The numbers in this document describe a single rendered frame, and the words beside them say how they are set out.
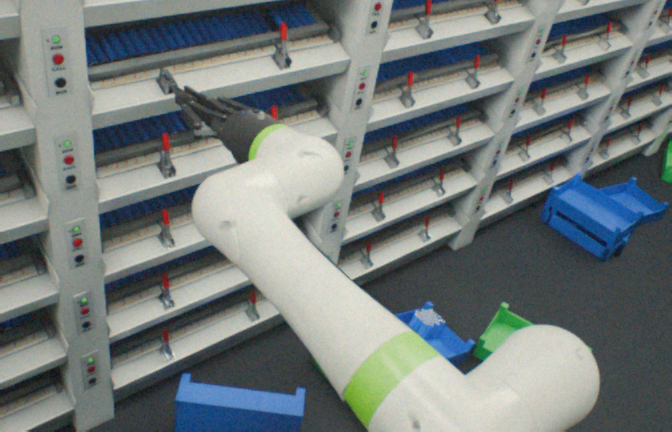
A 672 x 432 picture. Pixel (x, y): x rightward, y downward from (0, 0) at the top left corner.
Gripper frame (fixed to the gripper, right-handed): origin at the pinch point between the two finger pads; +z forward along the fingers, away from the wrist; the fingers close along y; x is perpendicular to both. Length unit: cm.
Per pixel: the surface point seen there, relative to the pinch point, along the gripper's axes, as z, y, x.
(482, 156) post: 17, 115, -50
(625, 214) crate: -6, 183, -84
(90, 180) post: 9.1, -16.9, -15.5
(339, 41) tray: 11.0, 44.4, 1.2
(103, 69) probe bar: 12.0, -10.6, 4.1
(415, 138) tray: 20, 84, -36
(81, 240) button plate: 11.2, -19.7, -29.0
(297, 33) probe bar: 12.3, 33.3, 4.3
